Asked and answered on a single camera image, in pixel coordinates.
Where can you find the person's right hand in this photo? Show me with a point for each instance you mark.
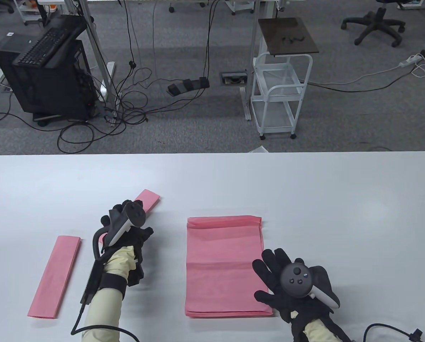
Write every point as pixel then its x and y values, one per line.
pixel 269 274

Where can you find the person's left hand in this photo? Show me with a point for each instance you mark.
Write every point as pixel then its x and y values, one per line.
pixel 137 242

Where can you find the forearm sensor box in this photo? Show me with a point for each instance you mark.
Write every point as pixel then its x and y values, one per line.
pixel 91 285

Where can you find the grey white VR controller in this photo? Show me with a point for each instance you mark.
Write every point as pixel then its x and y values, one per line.
pixel 296 279
pixel 134 213

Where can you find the white rolling cart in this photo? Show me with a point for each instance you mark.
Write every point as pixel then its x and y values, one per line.
pixel 273 115

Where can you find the black foot pedal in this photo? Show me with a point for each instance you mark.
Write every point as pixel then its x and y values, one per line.
pixel 187 85

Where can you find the black computer tower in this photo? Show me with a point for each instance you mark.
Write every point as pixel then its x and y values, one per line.
pixel 48 92

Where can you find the metal floor socket box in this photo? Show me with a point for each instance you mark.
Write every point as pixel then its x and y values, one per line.
pixel 234 79

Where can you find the white desk leg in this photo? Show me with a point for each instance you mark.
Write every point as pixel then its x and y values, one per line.
pixel 95 46

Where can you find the black keyboard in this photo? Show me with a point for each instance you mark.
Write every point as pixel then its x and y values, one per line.
pixel 41 46

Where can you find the black flat panel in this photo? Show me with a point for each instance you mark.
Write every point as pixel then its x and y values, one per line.
pixel 73 26

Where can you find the dark brown board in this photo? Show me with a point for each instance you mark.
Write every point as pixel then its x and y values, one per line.
pixel 287 35

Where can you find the white storage trolley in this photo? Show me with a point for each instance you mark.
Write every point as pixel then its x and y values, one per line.
pixel 29 14

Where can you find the white power strip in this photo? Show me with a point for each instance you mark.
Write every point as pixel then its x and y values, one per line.
pixel 410 60

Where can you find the black office chair base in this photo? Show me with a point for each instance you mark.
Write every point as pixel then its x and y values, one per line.
pixel 376 21

